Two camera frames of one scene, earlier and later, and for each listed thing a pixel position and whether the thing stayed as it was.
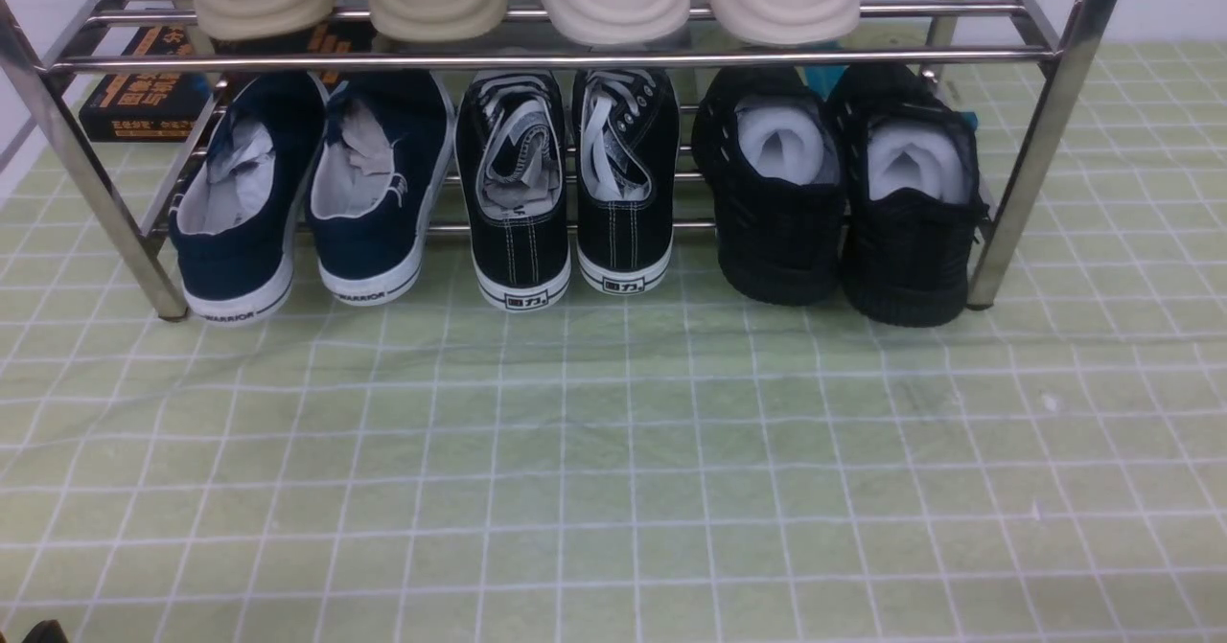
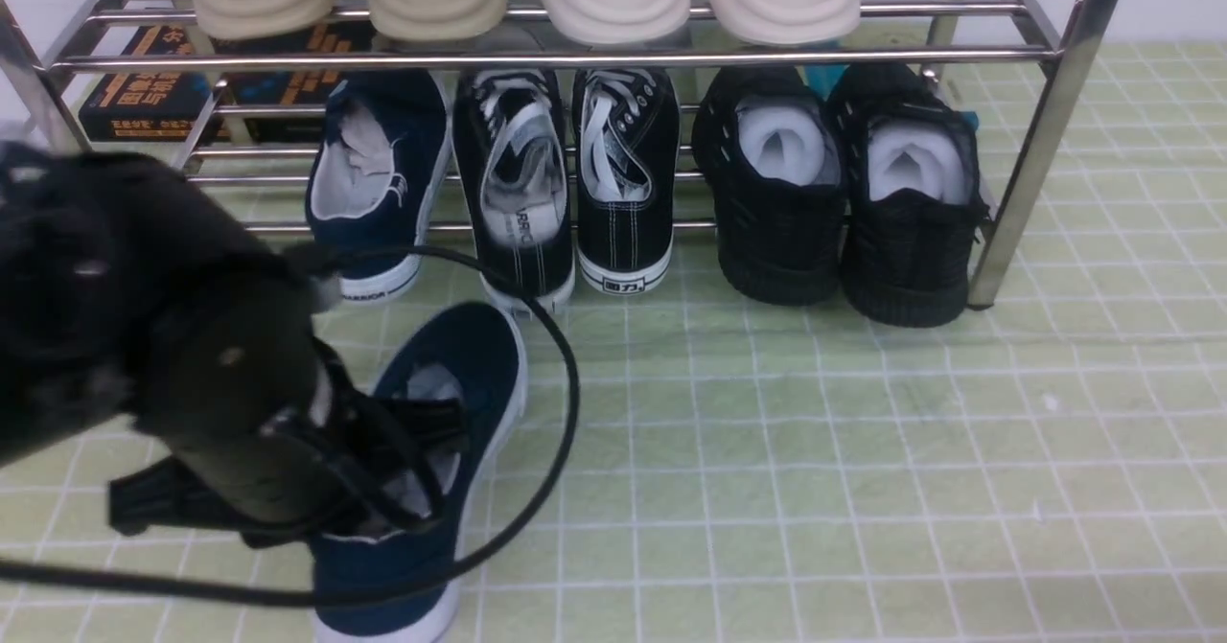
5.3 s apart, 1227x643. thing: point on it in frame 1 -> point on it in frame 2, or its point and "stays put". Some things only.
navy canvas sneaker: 232,223 -> 470,355
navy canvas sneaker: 382,146 stays put
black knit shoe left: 768,139 stays put
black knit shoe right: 907,163 stays put
